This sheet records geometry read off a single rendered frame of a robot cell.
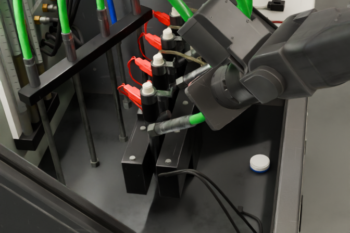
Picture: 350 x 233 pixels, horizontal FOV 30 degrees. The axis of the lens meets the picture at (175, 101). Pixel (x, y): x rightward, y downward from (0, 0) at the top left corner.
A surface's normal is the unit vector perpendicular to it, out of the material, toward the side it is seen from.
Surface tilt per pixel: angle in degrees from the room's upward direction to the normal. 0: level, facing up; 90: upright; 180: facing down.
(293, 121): 0
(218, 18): 39
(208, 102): 47
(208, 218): 0
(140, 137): 0
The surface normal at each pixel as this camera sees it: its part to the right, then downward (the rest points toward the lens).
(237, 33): 0.29, -0.29
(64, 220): -0.20, 0.64
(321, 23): -0.62, -0.73
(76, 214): 0.61, -0.52
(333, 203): -0.07, -0.77
